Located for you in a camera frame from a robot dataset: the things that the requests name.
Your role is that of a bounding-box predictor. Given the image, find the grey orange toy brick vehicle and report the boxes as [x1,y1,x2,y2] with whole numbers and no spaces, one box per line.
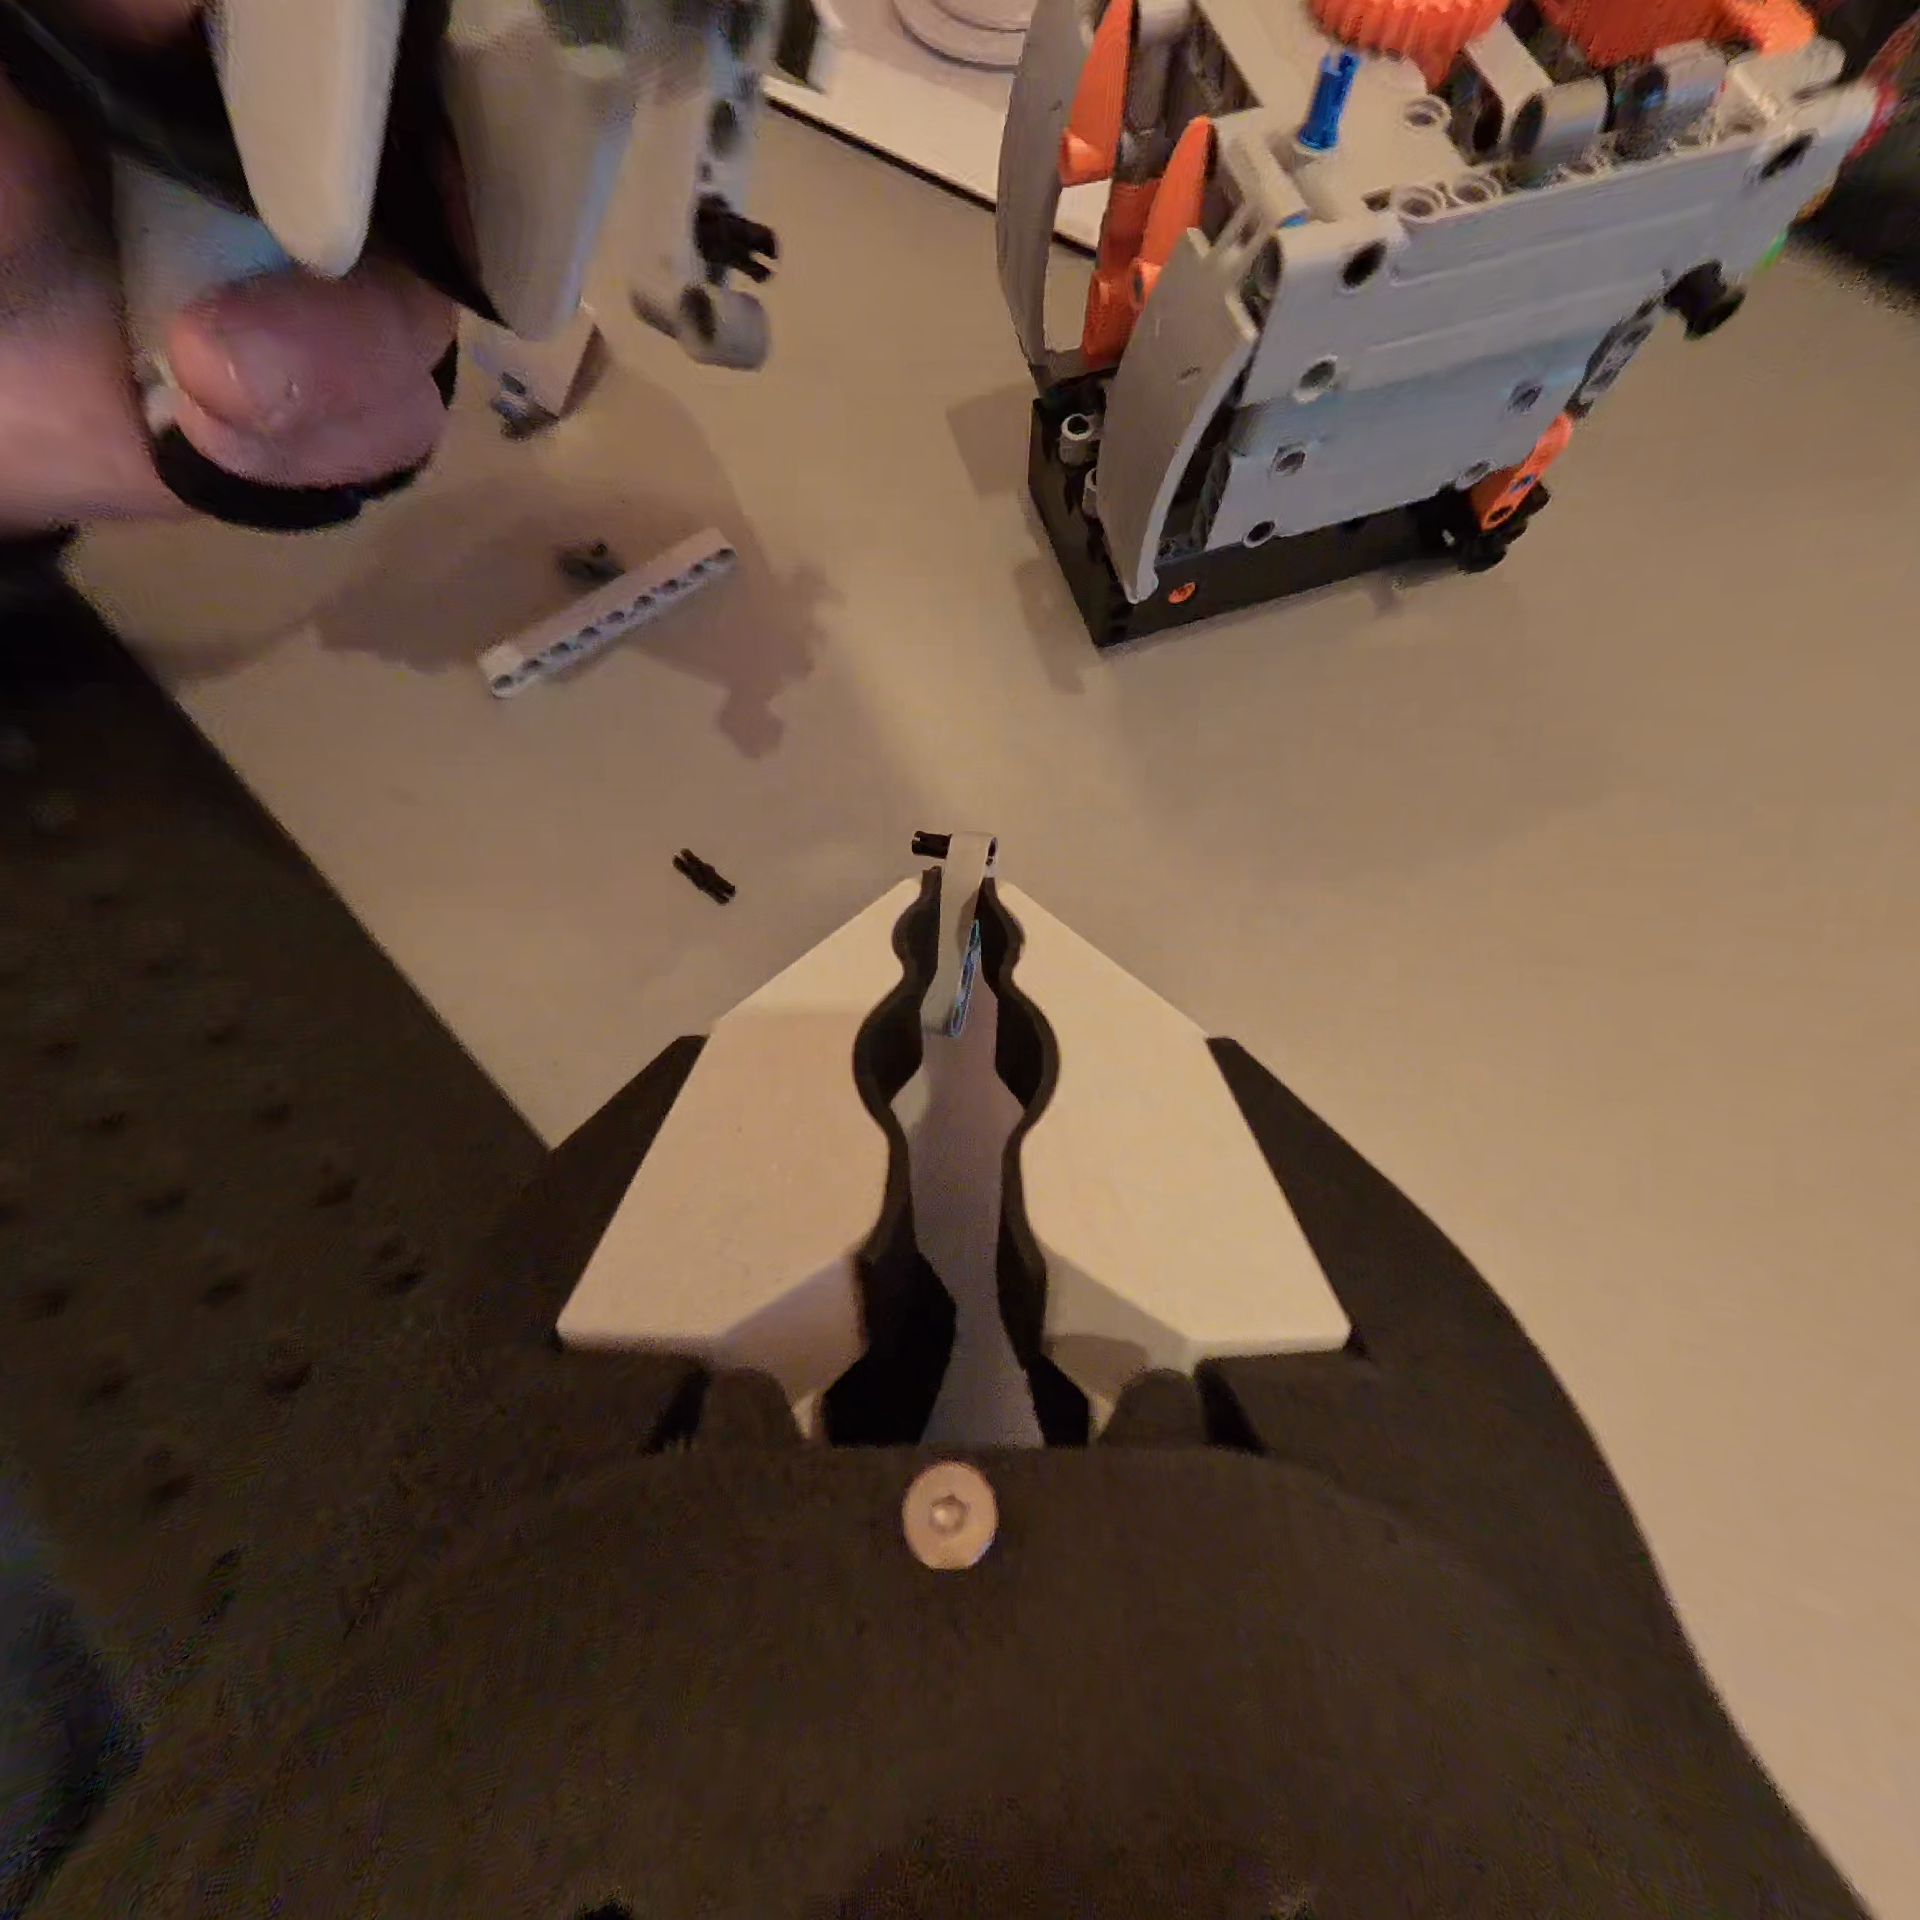
[993,0,1888,653]

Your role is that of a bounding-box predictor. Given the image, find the small grey panel piece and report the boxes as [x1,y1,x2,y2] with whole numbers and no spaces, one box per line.
[466,306,608,437]

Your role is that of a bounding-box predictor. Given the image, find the black perforated panel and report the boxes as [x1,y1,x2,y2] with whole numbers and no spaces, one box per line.
[0,550,706,1920]

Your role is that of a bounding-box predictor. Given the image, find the white round stand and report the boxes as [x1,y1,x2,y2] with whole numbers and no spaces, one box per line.
[892,0,1055,69]

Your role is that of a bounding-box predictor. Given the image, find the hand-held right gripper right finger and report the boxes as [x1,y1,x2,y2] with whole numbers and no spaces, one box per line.
[975,876,1352,1447]

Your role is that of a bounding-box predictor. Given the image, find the white rounded board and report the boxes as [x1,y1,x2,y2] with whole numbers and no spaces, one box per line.
[763,0,1119,253]

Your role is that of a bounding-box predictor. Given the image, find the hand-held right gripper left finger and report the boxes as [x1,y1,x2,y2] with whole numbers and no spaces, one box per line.
[552,874,962,1447]

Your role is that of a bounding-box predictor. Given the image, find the person's left hand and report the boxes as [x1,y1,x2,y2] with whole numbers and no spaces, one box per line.
[0,83,460,527]

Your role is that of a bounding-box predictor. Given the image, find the short light grey toy beam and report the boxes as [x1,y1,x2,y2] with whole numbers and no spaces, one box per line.
[910,829,1000,1037]

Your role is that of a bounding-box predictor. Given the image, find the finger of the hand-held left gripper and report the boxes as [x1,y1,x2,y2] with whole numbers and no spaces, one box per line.
[437,0,639,345]

